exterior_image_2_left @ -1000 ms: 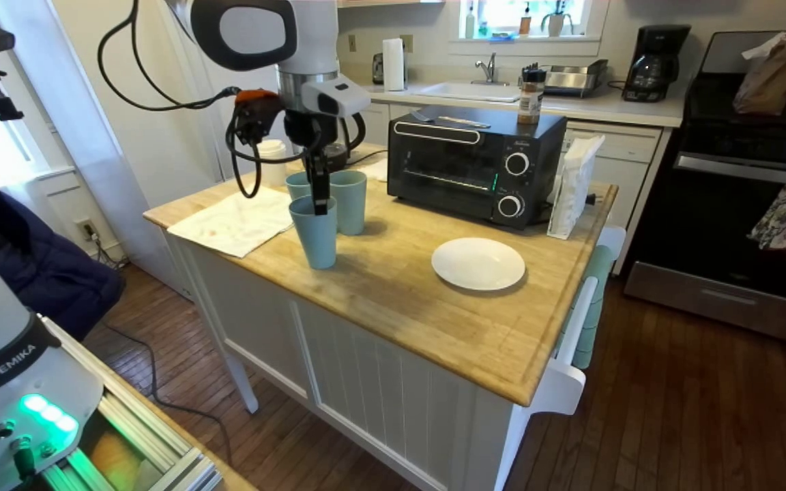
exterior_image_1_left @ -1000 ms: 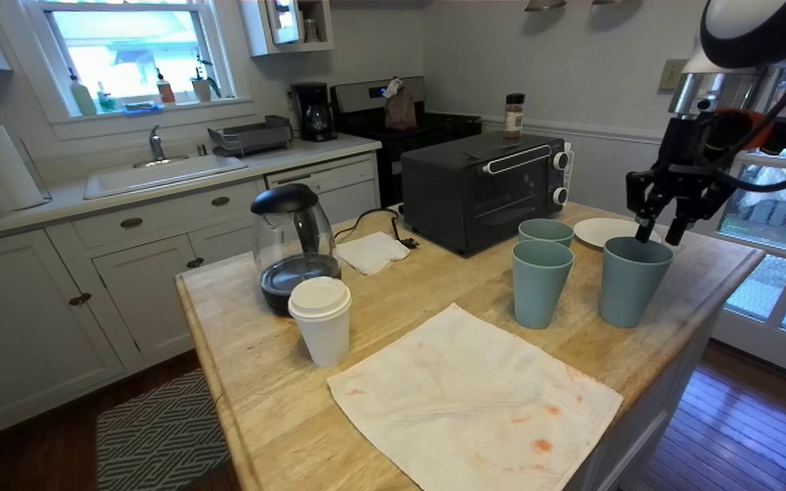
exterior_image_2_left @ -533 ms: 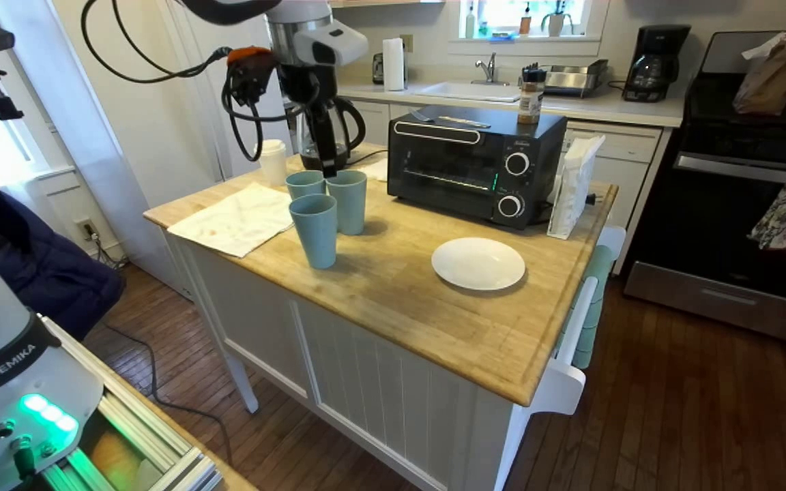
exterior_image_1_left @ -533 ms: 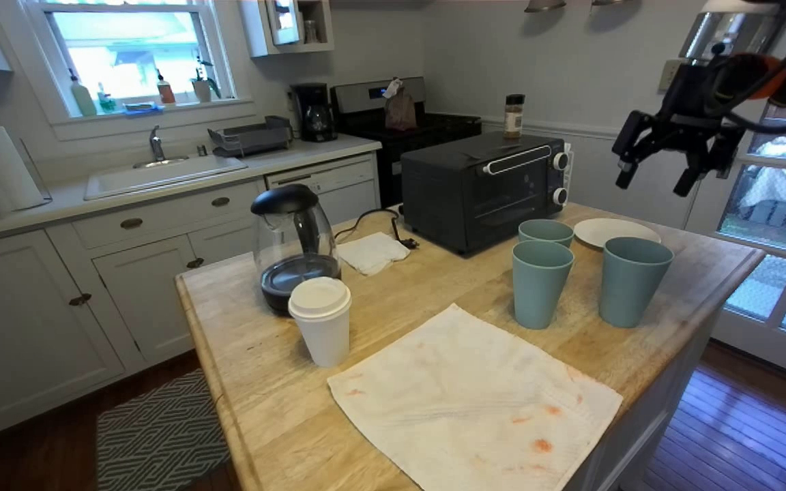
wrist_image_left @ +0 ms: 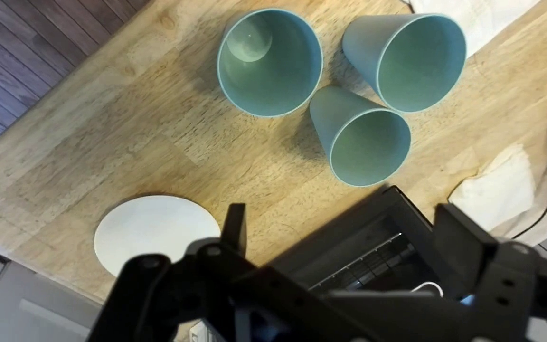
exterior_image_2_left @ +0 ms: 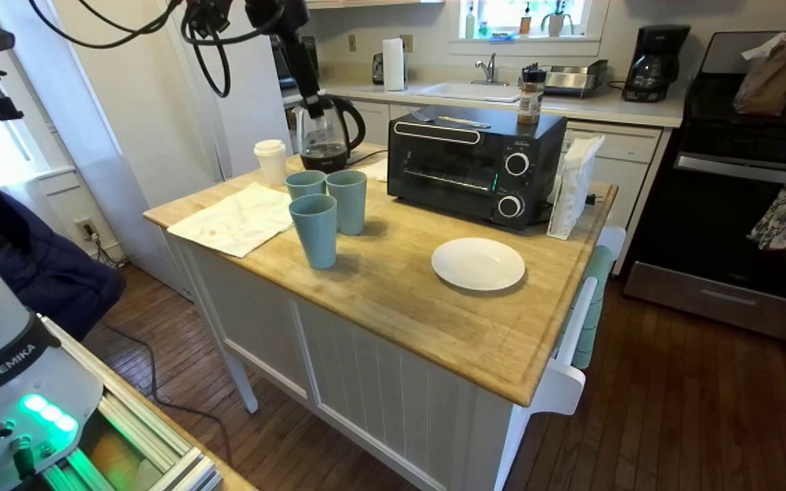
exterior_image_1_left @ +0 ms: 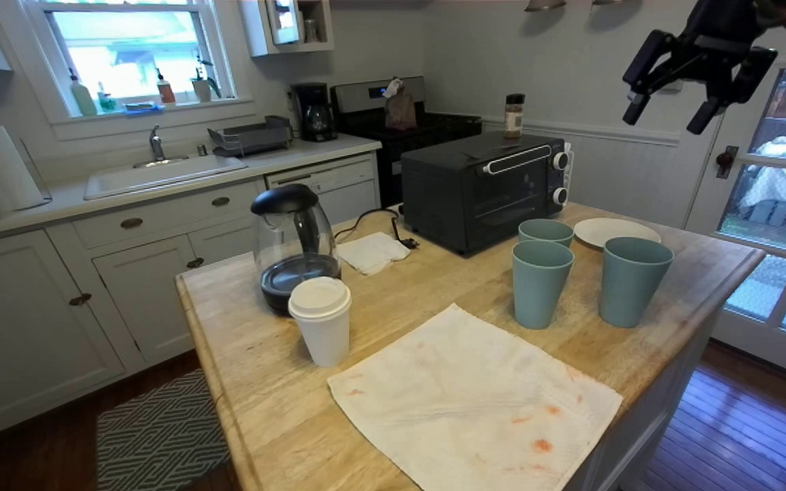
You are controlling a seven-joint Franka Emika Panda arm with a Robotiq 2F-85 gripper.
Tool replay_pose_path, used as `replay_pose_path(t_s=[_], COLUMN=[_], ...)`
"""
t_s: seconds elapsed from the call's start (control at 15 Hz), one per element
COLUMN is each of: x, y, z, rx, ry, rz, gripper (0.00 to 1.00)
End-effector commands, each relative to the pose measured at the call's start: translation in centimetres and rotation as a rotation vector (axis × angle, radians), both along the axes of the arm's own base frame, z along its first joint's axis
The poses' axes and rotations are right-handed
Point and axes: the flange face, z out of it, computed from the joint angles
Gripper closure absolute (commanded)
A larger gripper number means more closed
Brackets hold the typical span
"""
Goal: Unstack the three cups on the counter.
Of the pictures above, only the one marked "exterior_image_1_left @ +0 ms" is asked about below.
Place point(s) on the green plant in jar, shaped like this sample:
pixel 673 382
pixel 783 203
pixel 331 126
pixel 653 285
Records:
pixel 203 82

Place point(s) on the black kitchen stove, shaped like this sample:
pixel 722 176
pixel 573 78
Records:
pixel 438 126

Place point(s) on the white wooden-top kitchen island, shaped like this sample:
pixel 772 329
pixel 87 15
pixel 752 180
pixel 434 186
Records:
pixel 655 409

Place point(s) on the white soap bottle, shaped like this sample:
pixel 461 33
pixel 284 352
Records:
pixel 83 100

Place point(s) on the brown glass bottle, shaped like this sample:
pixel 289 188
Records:
pixel 165 87

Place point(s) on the spice jar with black lid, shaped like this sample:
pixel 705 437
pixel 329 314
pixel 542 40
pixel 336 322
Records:
pixel 513 116

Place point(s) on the white lidded paper cup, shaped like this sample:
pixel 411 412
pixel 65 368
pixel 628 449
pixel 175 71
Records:
pixel 319 329

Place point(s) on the white glass panel door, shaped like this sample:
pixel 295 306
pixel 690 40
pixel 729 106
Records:
pixel 716 194

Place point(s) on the black coffee maker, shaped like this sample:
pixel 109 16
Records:
pixel 311 112

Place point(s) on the white stained cloth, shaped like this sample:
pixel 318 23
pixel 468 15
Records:
pixel 465 409

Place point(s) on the chrome sink faucet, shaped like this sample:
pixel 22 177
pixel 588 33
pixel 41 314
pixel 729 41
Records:
pixel 155 145

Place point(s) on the small white napkin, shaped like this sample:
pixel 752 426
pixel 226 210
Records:
pixel 370 251

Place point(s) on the grey dish rack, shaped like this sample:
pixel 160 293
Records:
pixel 248 138

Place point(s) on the brown paper bag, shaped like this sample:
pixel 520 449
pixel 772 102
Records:
pixel 398 111

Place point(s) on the teal plastic cup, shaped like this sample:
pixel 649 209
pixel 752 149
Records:
pixel 542 286
pixel 547 232
pixel 634 286

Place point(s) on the white framed kitchen window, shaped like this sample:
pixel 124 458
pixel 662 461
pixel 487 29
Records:
pixel 129 56

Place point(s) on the glass electric kettle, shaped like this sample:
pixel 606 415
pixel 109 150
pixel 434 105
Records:
pixel 299 274

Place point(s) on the white ceramic plate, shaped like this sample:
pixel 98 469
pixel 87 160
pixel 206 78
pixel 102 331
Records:
pixel 613 229

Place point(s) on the blue sponge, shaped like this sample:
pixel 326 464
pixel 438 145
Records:
pixel 143 106

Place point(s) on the white kitchen sink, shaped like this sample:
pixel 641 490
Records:
pixel 165 172

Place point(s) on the black toaster oven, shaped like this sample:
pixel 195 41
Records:
pixel 476 194

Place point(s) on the grey patterned rug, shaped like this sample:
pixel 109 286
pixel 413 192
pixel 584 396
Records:
pixel 155 437

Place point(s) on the white kitchen counter cabinets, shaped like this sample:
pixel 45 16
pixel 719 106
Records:
pixel 138 274

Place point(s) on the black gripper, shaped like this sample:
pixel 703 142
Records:
pixel 722 29

